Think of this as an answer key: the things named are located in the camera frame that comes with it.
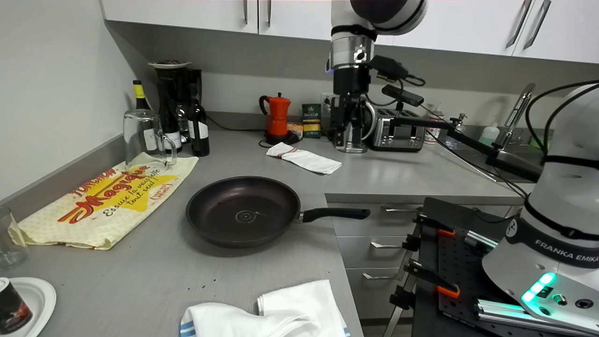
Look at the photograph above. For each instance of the black coffee maker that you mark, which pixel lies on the black coffee maker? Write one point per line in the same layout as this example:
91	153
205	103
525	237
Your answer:
171	84

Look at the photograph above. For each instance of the grey lower drawers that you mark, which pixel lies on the grey lower drawers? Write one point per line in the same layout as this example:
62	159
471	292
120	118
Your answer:
375	262

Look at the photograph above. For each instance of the aluminium rail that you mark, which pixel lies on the aluminium rail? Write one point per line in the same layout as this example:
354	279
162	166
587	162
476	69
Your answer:
517	310

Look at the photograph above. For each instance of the white cloth blue stripes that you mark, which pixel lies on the white cloth blue stripes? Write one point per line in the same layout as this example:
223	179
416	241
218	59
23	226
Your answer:
218	320

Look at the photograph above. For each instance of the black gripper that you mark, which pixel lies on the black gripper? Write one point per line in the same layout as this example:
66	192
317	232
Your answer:
351	84

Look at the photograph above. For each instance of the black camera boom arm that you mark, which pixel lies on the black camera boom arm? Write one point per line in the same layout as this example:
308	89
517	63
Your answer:
474	144

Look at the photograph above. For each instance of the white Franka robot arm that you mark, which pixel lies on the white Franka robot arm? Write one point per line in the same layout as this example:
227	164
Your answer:
562	187

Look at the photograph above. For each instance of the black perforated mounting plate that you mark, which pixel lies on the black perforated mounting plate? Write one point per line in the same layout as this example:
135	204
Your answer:
461	262

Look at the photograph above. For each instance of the green box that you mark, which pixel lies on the green box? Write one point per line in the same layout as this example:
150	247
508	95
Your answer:
311	119

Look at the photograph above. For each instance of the wine bottle yellow foil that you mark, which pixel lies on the wine bottle yellow foil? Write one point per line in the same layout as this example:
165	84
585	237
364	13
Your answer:
139	93

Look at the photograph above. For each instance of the silver toaster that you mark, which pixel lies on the silver toaster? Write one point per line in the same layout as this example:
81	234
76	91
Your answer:
399	133

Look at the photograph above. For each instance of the red moka pot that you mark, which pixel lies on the red moka pot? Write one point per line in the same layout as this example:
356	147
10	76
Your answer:
278	114

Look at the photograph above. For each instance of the chrome sink faucet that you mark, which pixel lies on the chrome sink faucet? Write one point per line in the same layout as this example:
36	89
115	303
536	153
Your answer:
517	112

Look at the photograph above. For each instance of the plain white cloth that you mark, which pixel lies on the plain white cloth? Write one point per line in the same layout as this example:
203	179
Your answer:
306	305

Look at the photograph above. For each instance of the upturned clear drinking glass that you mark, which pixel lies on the upturned clear drinking glass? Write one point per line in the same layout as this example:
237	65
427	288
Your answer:
141	133

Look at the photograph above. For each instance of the white upper cabinet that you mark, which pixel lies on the white upper cabinet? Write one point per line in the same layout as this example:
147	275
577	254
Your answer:
175	11

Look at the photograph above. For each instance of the white towel red stripe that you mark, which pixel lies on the white towel red stripe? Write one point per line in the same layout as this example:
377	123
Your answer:
306	159

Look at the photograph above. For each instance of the dark wine bottle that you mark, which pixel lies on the dark wine bottle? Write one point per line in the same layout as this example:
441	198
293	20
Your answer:
199	131

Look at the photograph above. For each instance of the white round plate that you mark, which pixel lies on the white round plate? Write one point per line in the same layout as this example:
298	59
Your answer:
40	299

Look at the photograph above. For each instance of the black frying pan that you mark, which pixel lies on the black frying pan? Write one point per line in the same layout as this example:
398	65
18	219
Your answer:
244	211

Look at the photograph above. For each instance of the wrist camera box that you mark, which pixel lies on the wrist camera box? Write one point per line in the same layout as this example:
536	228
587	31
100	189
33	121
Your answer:
388	65

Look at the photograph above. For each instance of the green soap bottle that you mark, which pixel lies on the green soap bottle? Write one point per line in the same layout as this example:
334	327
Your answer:
491	134

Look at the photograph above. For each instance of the yellow sponge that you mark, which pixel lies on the yellow sponge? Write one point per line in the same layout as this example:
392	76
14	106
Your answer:
296	131

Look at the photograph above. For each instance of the small clear glass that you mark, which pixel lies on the small clear glass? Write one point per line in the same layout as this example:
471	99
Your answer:
10	243

